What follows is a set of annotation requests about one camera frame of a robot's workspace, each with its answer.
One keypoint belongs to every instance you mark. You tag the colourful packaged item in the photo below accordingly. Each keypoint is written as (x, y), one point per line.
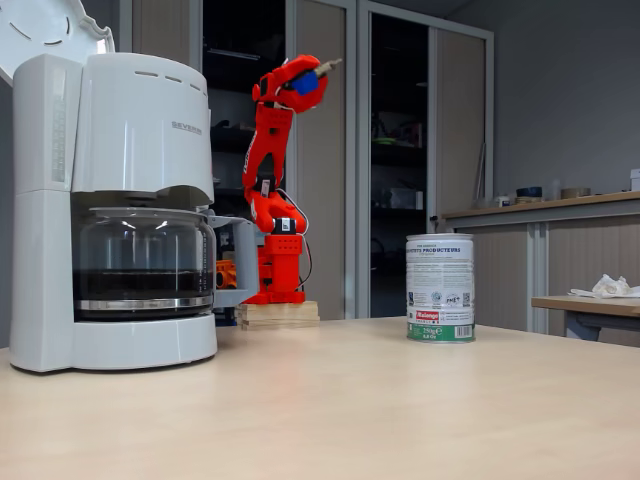
(400, 132)

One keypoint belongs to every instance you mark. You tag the dark blue tape roll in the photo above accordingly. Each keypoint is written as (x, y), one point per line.
(529, 192)

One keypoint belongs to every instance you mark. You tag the white drip coffee maker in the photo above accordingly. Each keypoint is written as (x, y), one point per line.
(135, 150)

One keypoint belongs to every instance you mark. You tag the grey tambour door cabinet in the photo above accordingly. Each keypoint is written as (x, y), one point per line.
(330, 280)
(465, 75)

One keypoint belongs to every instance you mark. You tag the crumpled white cloth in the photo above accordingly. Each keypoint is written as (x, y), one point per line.
(610, 286)

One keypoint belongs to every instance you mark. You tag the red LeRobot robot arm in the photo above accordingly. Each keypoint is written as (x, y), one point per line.
(272, 130)

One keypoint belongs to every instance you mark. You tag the orange printed plastic part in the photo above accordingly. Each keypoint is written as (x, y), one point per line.
(226, 275)

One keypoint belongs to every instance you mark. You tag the wooden base block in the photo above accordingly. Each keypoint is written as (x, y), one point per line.
(280, 315)

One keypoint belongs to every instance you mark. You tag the small white container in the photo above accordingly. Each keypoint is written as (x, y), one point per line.
(502, 201)

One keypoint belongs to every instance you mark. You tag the wooden side table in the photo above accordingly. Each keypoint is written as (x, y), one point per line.
(585, 306)

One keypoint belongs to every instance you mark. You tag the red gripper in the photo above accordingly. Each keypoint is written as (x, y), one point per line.
(311, 95)

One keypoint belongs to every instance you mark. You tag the low cabinet wooden top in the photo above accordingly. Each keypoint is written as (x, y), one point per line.
(500, 270)

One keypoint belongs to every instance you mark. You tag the tan tape roll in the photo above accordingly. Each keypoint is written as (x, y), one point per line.
(575, 193)

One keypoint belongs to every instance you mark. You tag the white box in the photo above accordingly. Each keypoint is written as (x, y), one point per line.
(635, 180)

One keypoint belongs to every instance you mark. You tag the white green coffee tin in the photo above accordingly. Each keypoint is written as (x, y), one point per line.
(440, 285)

